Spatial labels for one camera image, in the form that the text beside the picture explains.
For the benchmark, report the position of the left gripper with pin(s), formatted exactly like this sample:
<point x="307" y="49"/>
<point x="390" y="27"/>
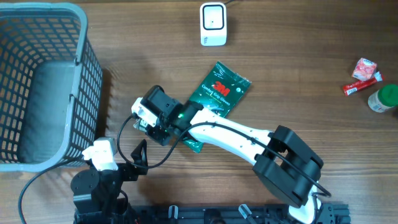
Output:
<point x="132" y="174"/>

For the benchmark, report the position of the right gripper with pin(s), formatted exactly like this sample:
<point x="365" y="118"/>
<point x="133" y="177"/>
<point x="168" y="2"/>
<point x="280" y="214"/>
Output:
<point x="160" y="138"/>

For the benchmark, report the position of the green 3M gloves packet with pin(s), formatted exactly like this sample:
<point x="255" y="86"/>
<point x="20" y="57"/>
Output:
<point x="221" y="90"/>

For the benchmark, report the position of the red white small box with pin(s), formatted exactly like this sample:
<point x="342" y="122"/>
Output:
<point x="364" y="69"/>

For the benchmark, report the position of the red stick sachet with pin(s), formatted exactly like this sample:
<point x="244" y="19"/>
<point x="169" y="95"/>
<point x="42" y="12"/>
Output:
<point x="359" y="85"/>

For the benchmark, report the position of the green lidded jar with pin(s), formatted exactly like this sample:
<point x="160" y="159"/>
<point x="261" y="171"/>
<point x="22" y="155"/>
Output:
<point x="384" y="99"/>

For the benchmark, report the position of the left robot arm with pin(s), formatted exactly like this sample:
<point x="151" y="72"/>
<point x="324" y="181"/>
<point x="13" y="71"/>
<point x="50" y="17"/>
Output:
<point x="97" y="192"/>

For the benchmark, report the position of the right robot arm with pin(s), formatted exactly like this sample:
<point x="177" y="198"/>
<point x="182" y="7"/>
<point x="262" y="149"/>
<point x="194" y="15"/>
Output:
<point x="284" y="163"/>

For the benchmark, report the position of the grey plastic shopping basket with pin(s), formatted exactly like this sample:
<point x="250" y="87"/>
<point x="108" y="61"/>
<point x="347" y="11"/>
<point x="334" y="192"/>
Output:
<point x="51" y="83"/>

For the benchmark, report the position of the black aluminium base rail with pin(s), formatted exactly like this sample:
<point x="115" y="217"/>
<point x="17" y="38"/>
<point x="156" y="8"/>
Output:
<point x="266" y="214"/>

